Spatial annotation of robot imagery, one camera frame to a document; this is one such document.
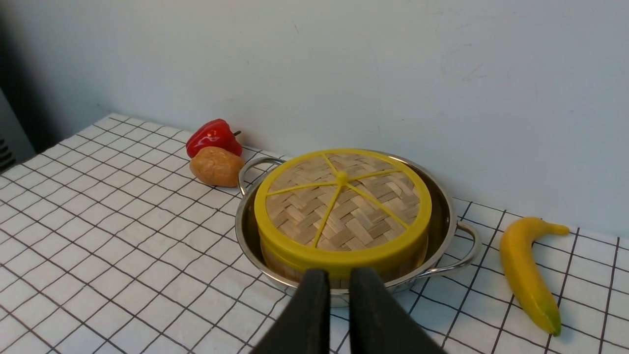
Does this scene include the white checkered tablecloth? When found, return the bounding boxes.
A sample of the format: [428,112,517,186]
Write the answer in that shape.
[0,115,628,354]

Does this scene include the red bell pepper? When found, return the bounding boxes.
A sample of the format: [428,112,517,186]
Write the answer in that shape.
[186,119,243,158]

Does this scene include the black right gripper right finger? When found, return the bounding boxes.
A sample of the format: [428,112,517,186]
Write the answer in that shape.
[349,267,445,354]

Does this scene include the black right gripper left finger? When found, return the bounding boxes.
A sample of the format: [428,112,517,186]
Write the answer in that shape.
[251,268,330,354]

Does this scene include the stainless steel pot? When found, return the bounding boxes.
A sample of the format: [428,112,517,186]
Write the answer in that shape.
[234,149,480,307]

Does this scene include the bamboo steamer basket yellow rim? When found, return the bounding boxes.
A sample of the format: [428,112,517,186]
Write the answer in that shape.
[260,239,429,289]

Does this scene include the yellow banana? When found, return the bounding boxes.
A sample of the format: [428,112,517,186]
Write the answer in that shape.
[499,217,569,337]

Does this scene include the woven bamboo lid yellow rim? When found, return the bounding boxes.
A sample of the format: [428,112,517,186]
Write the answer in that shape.
[253,149,433,279]

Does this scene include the brown potato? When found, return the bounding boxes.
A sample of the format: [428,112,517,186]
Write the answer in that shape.
[189,147,245,188]

